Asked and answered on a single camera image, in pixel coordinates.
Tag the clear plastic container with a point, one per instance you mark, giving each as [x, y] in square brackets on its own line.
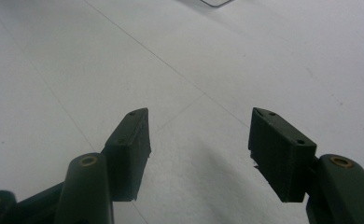
[216, 2]

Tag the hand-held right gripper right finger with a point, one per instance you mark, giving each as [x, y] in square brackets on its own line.
[279, 155]

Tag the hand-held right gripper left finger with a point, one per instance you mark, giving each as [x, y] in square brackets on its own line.
[128, 155]

